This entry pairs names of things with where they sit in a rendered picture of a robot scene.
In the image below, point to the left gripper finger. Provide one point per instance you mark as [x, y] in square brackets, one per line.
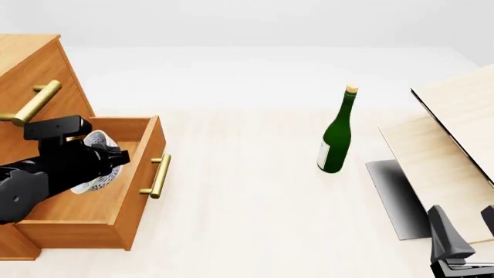
[117, 157]

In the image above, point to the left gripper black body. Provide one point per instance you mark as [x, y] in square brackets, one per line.
[73, 165]

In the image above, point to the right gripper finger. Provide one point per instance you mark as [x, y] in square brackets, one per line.
[489, 215]
[444, 234]

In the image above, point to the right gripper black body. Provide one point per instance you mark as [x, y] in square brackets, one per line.
[467, 269]

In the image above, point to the black white patterned bowl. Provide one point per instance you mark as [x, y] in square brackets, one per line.
[98, 139]

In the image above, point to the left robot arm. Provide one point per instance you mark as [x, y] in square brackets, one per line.
[23, 188]

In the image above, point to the open wooden drawer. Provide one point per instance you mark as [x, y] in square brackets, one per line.
[96, 202]

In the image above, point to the closed wooden drawer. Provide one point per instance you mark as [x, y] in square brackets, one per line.
[58, 69]

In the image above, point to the wooden cabinet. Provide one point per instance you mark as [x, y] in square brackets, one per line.
[23, 55]

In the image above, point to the flat grey black panel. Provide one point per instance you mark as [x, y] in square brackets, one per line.
[397, 197]

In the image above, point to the pale wooden rack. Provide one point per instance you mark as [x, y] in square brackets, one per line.
[444, 150]

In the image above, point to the green wine bottle with cork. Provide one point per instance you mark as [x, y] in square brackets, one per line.
[336, 139]

